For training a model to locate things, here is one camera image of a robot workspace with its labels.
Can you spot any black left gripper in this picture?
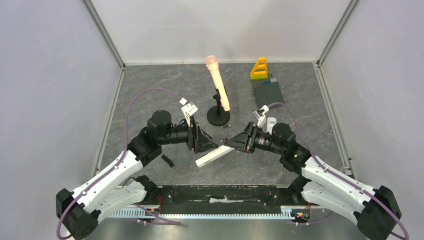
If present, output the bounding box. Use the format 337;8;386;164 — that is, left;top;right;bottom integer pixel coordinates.
159;115;218;154

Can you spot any white boxed remote with display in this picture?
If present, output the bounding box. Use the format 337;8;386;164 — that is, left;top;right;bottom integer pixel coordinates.
195;145;234;168

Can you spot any white remote control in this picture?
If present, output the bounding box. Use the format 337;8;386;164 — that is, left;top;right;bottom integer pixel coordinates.
266;117;277;134

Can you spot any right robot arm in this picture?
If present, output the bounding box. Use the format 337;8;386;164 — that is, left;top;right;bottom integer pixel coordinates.
224;122;402;240

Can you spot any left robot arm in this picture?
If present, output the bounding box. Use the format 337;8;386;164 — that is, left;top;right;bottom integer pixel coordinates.
55;110;218;240

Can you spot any black microphone stand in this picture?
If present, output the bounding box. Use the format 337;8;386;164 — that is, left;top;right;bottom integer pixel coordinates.
206;89;231;127

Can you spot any grey lego baseplate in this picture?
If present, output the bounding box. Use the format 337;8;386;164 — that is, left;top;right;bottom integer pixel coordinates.
250;74;285;108

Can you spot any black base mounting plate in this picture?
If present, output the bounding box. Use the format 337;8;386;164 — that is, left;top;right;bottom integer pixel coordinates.
141;185;307;215

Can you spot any lime green lego brick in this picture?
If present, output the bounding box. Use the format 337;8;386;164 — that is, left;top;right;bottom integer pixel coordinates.
249;74;269;81

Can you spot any pink microphone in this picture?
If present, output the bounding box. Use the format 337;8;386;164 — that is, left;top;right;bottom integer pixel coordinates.
205;55;231;112

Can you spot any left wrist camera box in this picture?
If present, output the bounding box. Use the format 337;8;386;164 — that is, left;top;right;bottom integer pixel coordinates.
179;97;198;128

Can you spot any yellow lego frame piece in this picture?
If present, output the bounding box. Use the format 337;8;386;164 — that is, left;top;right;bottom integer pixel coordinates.
249;57;268;76

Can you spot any white cable duct strip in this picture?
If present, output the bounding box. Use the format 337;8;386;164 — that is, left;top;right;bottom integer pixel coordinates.
108;207;295;220

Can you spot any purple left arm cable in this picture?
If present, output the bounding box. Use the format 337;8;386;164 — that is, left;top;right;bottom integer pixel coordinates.
56;88;182;240

